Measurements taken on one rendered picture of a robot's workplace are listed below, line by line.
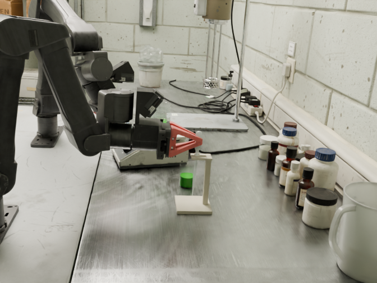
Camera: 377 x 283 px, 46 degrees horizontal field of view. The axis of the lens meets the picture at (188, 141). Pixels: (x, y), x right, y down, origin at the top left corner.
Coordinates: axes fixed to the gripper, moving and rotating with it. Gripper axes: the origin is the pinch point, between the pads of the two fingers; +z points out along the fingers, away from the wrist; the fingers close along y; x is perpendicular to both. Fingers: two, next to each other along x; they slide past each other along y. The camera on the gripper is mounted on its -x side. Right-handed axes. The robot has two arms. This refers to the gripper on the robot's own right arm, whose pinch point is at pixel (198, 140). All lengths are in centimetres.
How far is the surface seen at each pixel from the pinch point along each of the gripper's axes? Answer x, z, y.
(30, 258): 17.5, -31.4, -20.9
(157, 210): 16.4, -7.8, -2.0
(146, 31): -5, -10, 273
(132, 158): 12.9, -14.3, 21.7
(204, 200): 14.3, 2.8, -0.4
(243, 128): 13, 26, 62
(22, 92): 45, -100, 243
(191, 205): 15.3, -0.2, -1.2
